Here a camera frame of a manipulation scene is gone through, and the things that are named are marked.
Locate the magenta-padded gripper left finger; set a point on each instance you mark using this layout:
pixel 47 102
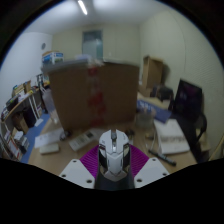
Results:
pixel 76 173

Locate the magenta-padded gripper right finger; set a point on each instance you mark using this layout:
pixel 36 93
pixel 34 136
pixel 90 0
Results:
pixel 151 171

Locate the white computer mouse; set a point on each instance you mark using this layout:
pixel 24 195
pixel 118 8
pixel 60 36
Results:
pixel 114 156

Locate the black marker pen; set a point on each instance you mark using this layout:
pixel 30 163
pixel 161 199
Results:
pixel 162 157

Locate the slim white remote control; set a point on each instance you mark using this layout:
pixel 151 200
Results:
pixel 49 148

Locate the open white notebook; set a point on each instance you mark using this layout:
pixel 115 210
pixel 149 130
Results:
pixel 171 136

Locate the white printed paper sheet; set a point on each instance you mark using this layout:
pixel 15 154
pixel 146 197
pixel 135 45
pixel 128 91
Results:
pixel 48 136

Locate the clear plastic container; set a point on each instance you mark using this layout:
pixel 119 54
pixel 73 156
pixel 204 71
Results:
pixel 145 120

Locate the blue book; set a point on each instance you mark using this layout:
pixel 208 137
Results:
pixel 156 111

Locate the shelf unit with books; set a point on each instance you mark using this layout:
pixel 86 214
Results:
pixel 13 143

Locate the black office chair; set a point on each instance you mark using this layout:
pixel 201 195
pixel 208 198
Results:
pixel 188 103

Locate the large cardboard box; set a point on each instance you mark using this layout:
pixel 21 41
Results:
pixel 90 96

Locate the wooden side desk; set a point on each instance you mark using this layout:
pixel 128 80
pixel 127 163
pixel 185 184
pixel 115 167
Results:
pixel 21 103

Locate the tall cardboard box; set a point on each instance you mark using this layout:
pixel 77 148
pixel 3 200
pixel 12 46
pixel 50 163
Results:
pixel 153 71

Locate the blue and white display cabinet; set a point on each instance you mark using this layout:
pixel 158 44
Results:
pixel 52 58

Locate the grey door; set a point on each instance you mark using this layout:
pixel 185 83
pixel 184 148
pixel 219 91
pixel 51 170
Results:
pixel 92 45

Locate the ceiling tube light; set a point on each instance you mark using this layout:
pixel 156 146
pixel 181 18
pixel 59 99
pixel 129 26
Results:
pixel 82 7

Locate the round wall clock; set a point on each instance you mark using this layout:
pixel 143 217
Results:
pixel 43 46

